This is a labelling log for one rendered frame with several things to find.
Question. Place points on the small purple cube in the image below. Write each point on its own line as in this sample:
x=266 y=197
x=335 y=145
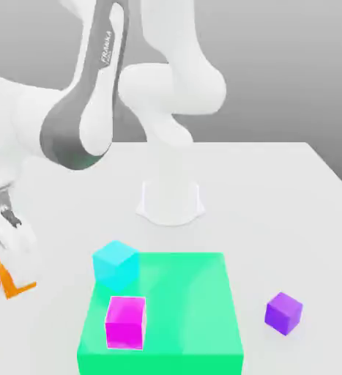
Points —
x=283 y=313

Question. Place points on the small cyan cube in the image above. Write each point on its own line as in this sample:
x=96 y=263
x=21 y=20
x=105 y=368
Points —
x=115 y=265

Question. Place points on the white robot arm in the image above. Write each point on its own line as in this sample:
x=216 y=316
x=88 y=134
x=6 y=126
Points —
x=159 y=93

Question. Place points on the large green box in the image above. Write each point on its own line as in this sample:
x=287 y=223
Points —
x=185 y=307

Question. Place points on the small magenta cube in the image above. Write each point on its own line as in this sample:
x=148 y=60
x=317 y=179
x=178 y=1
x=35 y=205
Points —
x=125 y=325

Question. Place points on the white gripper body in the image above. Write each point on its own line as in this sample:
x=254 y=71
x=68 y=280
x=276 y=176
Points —
x=19 y=255

